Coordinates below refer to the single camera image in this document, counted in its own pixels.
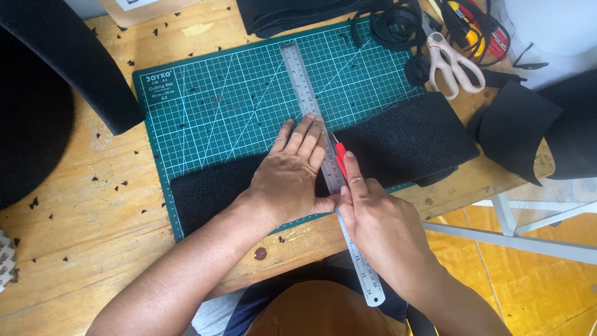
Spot person's left hand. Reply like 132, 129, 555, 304
246, 113, 341, 228

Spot person's right hand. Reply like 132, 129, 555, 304
337, 151, 438, 290

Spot red utility knife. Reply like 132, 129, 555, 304
329, 131, 349, 183

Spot long steel ruler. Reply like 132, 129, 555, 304
280, 42, 386, 308

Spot black foam strip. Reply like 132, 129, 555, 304
169, 91, 480, 237

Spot green cutting mat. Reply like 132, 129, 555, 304
132, 18, 458, 243

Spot person's orange shirt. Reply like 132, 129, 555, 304
245, 280, 413, 336

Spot white metal rack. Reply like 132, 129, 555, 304
422, 177, 597, 266

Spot curled black foam piece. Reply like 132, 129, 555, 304
467, 79, 564, 187

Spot folded black fabric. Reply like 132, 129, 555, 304
235, 0, 394, 39

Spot red and yellow hand tools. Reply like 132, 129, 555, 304
438, 0, 512, 67

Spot cardboard box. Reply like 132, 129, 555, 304
99, 0, 202, 29

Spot large black foam roll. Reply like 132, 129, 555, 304
0, 0, 146, 136

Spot white plastic bag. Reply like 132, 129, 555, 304
490, 0, 597, 91

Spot black foam sheet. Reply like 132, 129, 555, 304
0, 26, 75, 211

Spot patterned cloth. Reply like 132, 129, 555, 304
0, 229, 20, 294

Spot small black strap coil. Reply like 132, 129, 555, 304
404, 53, 432, 87

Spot beige handled scissors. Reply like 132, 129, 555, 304
421, 10, 486, 101

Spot coil of black strap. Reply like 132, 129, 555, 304
350, 0, 427, 52

